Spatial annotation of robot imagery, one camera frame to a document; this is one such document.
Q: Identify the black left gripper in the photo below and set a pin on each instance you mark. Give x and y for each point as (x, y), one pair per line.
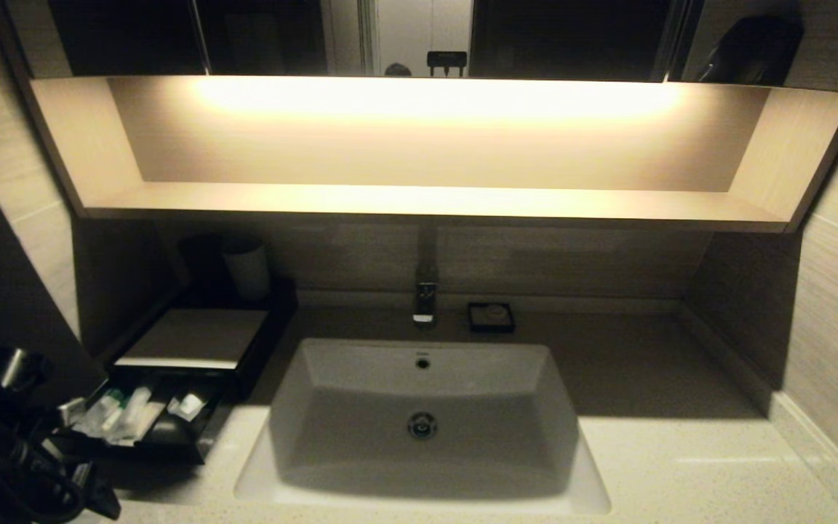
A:
(33, 458)

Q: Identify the white ceramic sink basin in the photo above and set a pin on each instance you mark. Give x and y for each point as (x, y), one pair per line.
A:
(361, 437)

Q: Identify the black soap dish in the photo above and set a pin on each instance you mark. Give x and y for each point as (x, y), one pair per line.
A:
(471, 327)

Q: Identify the wooden wall niche shelf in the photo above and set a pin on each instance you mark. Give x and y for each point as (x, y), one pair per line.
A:
(419, 199)

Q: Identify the black cup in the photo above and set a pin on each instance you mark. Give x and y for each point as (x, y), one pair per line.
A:
(201, 262)

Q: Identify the chrome faucet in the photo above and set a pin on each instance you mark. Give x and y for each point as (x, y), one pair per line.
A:
(425, 298)

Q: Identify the white cup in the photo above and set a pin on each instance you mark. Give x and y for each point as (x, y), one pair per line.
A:
(246, 273)

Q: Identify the mirror cabinet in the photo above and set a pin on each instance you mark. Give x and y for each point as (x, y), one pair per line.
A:
(572, 36)

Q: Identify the cotton swab pad packet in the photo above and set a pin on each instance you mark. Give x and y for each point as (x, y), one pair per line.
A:
(188, 405)

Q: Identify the clear toothbrush packet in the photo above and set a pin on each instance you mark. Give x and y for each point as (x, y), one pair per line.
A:
(137, 415)

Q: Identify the chrome sink drain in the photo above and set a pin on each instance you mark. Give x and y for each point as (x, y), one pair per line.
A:
(423, 426)

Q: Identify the white green toiletry packet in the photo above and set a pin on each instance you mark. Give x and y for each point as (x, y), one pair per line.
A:
(102, 415)

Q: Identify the small black bracket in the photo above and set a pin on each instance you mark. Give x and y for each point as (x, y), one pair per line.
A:
(447, 60)

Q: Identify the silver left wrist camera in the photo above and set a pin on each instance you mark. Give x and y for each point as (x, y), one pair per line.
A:
(71, 411)

